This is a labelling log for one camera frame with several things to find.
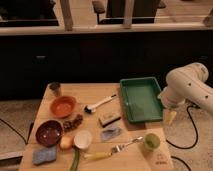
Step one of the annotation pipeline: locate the white handled dish brush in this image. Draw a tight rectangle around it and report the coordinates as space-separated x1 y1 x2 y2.
84 94 116 114

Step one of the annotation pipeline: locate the yellow handled fork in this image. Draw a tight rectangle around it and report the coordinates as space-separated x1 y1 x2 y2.
83 136 144 160

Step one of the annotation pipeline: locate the green cup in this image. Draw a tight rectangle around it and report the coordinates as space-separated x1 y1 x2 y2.
144 133 160 151

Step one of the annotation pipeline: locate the blue sponge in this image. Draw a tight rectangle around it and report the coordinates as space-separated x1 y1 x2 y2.
32 146 57 165

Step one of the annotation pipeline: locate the yellowish translucent gripper finger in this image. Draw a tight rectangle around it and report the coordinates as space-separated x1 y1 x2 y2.
166 111 177 125

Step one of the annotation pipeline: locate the green plastic tray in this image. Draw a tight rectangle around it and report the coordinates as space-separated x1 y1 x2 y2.
120 77 163 124

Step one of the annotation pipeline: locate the dark red bowl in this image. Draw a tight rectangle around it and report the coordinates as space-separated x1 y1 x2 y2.
35 120 63 147

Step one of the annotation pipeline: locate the white paper cup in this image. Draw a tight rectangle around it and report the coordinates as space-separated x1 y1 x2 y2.
74 130 92 150

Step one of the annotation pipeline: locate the brown dried fruit cluster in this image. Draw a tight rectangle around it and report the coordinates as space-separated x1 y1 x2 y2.
63 114 83 132

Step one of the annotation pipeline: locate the green vegetable stalk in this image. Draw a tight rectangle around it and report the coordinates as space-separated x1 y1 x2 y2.
70 148 80 171

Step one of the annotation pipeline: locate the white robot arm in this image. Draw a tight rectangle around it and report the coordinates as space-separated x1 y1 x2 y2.
158 62 213 124

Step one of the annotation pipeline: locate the black cable left floor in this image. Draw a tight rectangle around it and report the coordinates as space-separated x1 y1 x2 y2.
0 118 28 145

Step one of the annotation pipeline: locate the orange bowl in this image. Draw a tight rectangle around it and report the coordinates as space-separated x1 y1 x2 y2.
50 96 76 118

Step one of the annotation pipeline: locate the blue grey cloth piece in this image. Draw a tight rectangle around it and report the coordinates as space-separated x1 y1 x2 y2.
100 127 122 141

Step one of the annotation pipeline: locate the yellow onion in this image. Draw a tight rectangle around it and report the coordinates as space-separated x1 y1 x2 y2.
60 136 73 150

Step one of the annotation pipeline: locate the tan scrub block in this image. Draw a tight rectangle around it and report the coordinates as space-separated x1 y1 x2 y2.
99 112 121 127

